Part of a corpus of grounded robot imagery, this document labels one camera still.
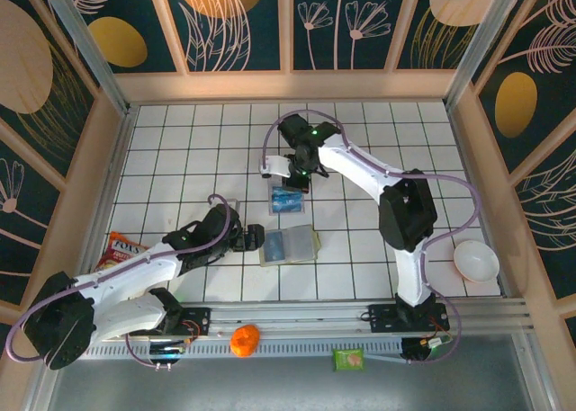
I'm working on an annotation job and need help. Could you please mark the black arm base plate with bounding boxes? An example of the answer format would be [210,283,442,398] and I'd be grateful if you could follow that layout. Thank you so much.
[129,307,212,338]
[367,303,451,335]

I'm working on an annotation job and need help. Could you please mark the aluminium frame post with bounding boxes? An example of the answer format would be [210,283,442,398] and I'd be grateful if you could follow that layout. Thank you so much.
[38,0,134,118]
[443,0,527,112]

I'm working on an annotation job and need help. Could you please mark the white bowl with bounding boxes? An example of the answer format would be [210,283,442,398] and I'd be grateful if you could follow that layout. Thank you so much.
[452,238,500,283]

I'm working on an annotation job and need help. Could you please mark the perforated metal cable tray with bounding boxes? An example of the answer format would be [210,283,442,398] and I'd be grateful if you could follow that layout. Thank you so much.
[85,341,406,361]

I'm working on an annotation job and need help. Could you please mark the orange fruit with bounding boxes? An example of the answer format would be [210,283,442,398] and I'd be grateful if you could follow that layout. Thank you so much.
[230,324,261,359]

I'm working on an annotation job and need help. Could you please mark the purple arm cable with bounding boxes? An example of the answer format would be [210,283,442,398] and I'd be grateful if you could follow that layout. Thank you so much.
[6,193,235,371]
[260,108,481,366]

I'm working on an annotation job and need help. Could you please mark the green snack packet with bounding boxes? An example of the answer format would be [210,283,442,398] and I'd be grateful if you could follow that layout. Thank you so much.
[331,347,365,372]

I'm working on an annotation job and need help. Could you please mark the orange white snack bag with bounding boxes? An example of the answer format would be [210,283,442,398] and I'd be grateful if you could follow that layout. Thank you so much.
[94,230,149,271]

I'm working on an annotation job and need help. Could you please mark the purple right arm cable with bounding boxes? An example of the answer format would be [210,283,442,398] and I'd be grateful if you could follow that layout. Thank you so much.
[260,108,481,366]

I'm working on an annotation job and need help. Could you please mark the blue credit card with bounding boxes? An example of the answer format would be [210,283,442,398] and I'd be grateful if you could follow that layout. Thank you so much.
[264,231,288,263]
[271,187,302,213]

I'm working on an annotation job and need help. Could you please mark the clear acrylic tray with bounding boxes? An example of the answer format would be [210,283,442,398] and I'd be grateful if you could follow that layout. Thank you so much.
[268,179,308,218]

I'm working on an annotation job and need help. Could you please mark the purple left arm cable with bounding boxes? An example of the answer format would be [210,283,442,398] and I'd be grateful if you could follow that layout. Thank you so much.
[6,193,235,371]

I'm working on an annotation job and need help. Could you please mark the black controller module with wires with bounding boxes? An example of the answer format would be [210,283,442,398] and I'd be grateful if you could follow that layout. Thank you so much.
[400,334,455,366]
[148,342,190,371]

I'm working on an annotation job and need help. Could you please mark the aluminium mounting rail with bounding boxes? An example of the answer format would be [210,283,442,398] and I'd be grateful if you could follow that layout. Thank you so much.
[47,297,536,340]

